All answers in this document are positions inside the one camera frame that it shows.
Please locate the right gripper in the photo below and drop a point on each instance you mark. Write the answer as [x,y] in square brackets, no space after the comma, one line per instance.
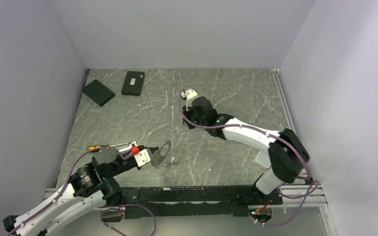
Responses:
[187,112]

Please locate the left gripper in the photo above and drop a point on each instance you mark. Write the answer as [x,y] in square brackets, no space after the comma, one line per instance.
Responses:
[153,149]

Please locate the large beaded keyring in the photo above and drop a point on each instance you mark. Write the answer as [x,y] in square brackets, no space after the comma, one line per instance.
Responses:
[161,154]

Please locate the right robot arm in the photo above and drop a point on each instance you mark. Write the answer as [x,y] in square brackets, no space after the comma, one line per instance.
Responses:
[286,155]

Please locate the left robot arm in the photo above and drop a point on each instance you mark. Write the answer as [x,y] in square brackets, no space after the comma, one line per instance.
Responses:
[89,187]

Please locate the black box with label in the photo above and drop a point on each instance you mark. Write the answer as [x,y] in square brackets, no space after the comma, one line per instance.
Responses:
[133,83]

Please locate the plain black box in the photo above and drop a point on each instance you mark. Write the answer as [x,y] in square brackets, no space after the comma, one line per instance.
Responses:
[98,92]

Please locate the translucent plastic card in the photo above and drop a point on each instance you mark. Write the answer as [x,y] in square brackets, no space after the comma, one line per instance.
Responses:
[263,160]

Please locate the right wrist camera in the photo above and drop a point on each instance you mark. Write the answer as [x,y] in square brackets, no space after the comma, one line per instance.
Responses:
[189,95]

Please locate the yellow handled screwdriver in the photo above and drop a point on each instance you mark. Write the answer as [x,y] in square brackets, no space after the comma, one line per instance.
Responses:
[97,148]

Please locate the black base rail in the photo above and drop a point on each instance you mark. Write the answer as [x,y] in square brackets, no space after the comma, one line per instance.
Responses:
[234,200]

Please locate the aluminium frame rail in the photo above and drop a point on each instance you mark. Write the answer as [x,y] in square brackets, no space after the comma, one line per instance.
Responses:
[293,195]

